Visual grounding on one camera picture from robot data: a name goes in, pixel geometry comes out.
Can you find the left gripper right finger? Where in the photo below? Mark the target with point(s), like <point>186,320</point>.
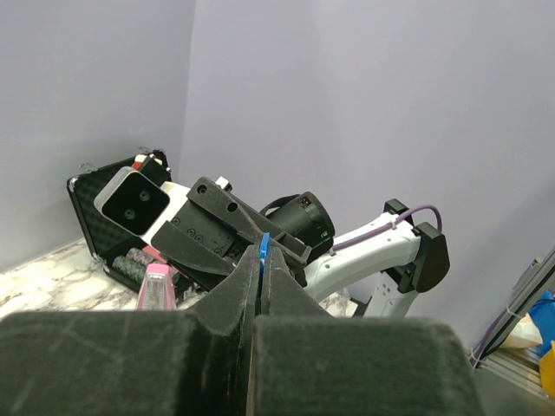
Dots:
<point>307,362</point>

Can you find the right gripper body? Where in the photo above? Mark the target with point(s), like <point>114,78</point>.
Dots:
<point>195,224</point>

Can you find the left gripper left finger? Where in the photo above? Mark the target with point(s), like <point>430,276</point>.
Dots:
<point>180,362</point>

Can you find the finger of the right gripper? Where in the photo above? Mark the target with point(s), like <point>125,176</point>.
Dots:
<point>185,253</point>
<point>215,200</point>

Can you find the blue key tag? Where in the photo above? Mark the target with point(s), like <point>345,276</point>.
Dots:
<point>263,249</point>

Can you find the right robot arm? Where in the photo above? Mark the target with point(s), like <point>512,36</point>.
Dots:
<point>408,258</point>

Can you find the black poker chip case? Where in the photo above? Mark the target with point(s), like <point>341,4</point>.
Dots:
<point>123,256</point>

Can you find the pink metronome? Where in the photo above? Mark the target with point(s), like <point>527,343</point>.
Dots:
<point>157,289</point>

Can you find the yellow storage bin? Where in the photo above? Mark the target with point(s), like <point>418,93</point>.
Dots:
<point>547,371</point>

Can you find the blue storage bin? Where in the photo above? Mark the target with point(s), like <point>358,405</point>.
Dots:
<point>542,314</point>

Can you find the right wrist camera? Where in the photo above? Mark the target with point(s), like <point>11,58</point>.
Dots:
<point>142,197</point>

